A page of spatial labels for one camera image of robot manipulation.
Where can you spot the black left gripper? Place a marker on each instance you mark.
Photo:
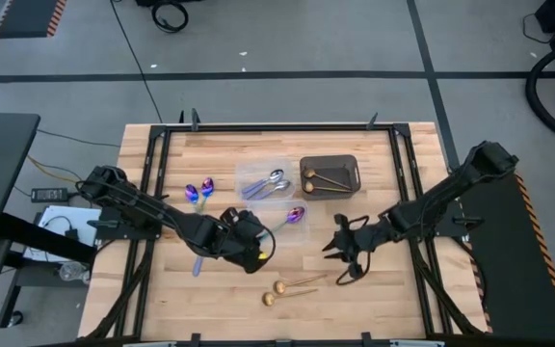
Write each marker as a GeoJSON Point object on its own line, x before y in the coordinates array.
{"type": "Point", "coordinates": [241, 238]}

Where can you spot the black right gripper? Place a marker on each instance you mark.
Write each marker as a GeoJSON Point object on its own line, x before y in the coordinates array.
{"type": "Point", "coordinates": [366, 238]}

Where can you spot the gold spoon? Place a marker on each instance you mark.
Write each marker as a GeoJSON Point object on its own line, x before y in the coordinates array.
{"type": "Point", "coordinates": [268, 299]}
{"type": "Point", "coordinates": [280, 287]}
{"type": "Point", "coordinates": [309, 173]}
{"type": "Point", "coordinates": [309, 187]}

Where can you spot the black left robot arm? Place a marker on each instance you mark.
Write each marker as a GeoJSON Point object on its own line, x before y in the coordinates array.
{"type": "Point", "coordinates": [162, 217]}

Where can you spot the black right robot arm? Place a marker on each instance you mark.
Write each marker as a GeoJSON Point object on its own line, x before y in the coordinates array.
{"type": "Point", "coordinates": [431, 202]}

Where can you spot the dark grey plastic bin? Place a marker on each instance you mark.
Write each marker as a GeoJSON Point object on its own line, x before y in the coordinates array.
{"type": "Point", "coordinates": [342, 166]}

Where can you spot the black platform hazard stripes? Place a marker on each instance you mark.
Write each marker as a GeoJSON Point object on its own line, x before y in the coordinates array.
{"type": "Point", "coordinates": [509, 250]}

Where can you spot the small black charger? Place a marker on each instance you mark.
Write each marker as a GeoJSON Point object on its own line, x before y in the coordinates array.
{"type": "Point", "coordinates": [72, 234]}

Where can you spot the clear glass jar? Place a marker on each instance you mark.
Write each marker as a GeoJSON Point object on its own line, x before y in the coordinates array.
{"type": "Point", "coordinates": [70, 272]}

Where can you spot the white sheet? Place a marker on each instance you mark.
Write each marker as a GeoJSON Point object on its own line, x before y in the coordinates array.
{"type": "Point", "coordinates": [56, 214]}

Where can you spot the black power adapter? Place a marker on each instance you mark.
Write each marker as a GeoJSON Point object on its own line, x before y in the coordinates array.
{"type": "Point", "coordinates": [48, 195]}

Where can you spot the black mat orange stripes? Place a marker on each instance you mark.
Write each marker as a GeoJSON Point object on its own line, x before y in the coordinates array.
{"type": "Point", "coordinates": [27, 17]}

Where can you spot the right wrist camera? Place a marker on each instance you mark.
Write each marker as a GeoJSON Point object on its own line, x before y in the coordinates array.
{"type": "Point", "coordinates": [341, 221]}

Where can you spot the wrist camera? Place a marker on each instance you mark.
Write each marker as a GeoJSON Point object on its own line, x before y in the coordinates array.
{"type": "Point", "coordinates": [231, 215]}
{"type": "Point", "coordinates": [341, 221]}

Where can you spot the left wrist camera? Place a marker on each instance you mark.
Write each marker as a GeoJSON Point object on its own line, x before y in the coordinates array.
{"type": "Point", "coordinates": [231, 215]}

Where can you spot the black aluminium table frame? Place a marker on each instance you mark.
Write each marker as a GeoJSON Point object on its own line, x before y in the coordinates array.
{"type": "Point", "coordinates": [277, 127]}

